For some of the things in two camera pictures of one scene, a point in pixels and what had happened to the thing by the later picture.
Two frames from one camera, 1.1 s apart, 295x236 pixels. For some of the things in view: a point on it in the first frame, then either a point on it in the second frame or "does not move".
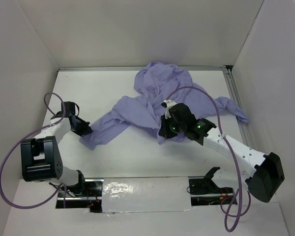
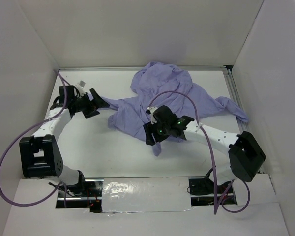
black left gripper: (85, 129) -> (98, 103)
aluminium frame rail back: (210, 67) does not move
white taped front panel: (146, 194) does not move
